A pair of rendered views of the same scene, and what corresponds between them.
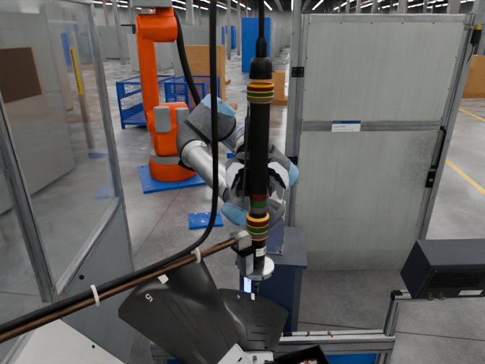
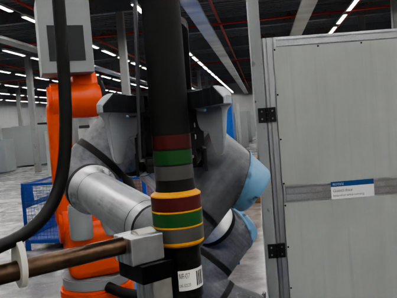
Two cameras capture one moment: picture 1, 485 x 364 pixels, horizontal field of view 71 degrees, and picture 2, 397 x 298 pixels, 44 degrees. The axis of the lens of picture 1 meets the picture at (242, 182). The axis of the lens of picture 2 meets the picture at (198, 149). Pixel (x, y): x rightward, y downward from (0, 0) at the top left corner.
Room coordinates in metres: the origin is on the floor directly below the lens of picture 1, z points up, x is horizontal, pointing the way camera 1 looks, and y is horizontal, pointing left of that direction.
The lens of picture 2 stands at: (0.14, -0.05, 1.64)
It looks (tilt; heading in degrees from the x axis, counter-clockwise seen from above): 3 degrees down; 0
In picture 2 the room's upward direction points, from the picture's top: 4 degrees counter-clockwise
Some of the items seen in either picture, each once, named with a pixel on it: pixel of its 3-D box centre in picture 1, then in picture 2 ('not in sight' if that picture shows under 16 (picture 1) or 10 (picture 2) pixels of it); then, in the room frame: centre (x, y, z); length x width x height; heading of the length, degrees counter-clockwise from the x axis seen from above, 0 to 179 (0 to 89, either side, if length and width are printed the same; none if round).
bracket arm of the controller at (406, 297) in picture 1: (425, 295); not in sight; (0.94, -0.65, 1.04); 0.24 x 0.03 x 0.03; 92
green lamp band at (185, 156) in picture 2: (258, 200); (172, 156); (0.56, -0.03, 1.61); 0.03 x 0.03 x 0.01
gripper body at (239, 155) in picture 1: (252, 167); (170, 129); (0.67, -0.02, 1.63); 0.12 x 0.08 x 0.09; 2
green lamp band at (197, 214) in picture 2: (257, 224); (177, 216); (0.56, -0.03, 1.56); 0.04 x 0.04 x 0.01
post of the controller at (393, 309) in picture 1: (392, 313); not in sight; (0.94, -0.55, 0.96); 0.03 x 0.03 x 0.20; 2
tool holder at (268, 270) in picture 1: (252, 250); (173, 282); (0.55, -0.02, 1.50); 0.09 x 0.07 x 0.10; 127
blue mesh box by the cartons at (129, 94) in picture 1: (149, 100); (68, 207); (7.62, 2.07, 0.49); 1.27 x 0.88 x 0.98; 173
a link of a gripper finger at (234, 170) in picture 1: (232, 185); (117, 129); (0.57, 0.02, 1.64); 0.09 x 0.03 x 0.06; 160
